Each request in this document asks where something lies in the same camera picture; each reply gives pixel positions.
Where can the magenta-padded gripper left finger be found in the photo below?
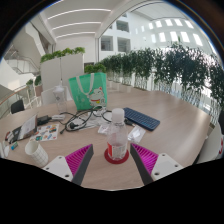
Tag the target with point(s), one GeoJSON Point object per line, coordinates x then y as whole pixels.
{"type": "Point", "coordinates": [75, 161]}

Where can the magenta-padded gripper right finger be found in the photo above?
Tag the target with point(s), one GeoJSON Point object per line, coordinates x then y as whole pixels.
{"type": "Point", "coordinates": [148, 161]}

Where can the clear plastic water bottle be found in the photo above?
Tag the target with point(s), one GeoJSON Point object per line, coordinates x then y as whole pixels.
{"type": "Point", "coordinates": [116, 140]}

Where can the clear plastic packet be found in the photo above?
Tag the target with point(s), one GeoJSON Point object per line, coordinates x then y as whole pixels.
{"type": "Point", "coordinates": [136, 134]}

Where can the flat round red coaster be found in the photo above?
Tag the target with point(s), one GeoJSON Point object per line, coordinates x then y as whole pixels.
{"type": "Point", "coordinates": [108, 158]}

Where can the white grid-patterned mug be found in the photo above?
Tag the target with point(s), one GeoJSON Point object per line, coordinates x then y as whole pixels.
{"type": "Point", "coordinates": [36, 153]}

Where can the colourful sticker sheet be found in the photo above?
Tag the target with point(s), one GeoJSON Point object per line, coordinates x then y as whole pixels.
{"type": "Point", "coordinates": [45, 132]}

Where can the dark blue keyboard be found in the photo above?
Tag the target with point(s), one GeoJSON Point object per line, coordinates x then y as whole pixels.
{"type": "Point", "coordinates": [141, 118]}

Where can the white power adapter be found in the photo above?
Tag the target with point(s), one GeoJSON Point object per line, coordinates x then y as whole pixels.
{"type": "Point", "coordinates": [58, 117]}

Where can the black power adapter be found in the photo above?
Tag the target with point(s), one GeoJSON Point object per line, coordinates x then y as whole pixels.
{"type": "Point", "coordinates": [43, 119]}

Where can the open magazine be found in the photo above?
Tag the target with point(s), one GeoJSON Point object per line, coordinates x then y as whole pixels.
{"type": "Point", "coordinates": [21, 130]}

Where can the blue-green marker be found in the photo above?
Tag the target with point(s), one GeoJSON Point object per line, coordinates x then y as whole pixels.
{"type": "Point", "coordinates": [14, 145]}

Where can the clear tall shaker bottle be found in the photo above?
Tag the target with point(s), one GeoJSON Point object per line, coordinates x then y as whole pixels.
{"type": "Point", "coordinates": [60, 100]}

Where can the white chair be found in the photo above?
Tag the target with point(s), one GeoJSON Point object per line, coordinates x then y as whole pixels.
{"type": "Point", "coordinates": [48, 96]}
{"type": "Point", "coordinates": [213, 143]}

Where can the green tote bag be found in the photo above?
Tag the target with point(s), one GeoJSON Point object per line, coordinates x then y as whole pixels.
{"type": "Point", "coordinates": [88, 91]}

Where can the black chair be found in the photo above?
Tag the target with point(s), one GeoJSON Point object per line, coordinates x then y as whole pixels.
{"type": "Point", "coordinates": [17, 106]}

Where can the small potted plant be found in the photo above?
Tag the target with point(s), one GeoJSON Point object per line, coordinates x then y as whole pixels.
{"type": "Point", "coordinates": [37, 82]}

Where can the row of green potted plants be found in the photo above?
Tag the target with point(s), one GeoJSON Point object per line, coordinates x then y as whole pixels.
{"type": "Point", "coordinates": [160, 70]}

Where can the plant-topped white cabinet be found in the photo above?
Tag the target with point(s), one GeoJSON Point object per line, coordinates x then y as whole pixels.
{"type": "Point", "coordinates": [62, 68]}

